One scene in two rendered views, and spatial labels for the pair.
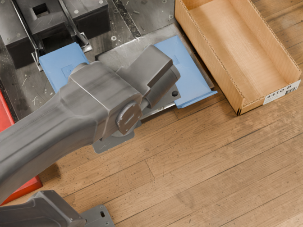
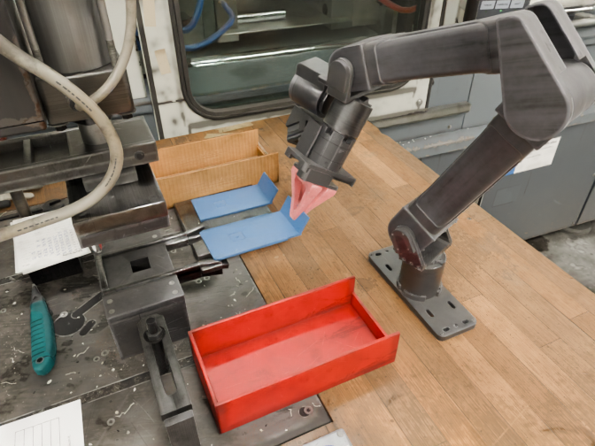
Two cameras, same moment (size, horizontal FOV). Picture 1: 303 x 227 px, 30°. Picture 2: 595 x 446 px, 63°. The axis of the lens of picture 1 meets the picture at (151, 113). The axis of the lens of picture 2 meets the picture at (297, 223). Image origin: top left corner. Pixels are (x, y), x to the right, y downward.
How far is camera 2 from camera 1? 89 cm
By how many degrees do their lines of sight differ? 56
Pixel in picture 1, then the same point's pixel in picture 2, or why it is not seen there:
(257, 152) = not seen: hidden behind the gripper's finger
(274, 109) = not seen: hidden behind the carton
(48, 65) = (227, 250)
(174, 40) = (196, 202)
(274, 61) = (232, 157)
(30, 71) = (198, 320)
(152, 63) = (317, 63)
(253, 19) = (193, 153)
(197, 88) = (253, 191)
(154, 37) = (187, 215)
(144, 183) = (343, 233)
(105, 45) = (180, 257)
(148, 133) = not seen: hidden behind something
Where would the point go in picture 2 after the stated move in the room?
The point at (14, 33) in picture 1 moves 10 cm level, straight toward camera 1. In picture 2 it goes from (167, 287) to (238, 268)
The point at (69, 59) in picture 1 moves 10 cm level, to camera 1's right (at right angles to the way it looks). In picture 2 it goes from (221, 235) to (230, 198)
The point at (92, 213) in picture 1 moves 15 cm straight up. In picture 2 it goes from (379, 260) to (389, 185)
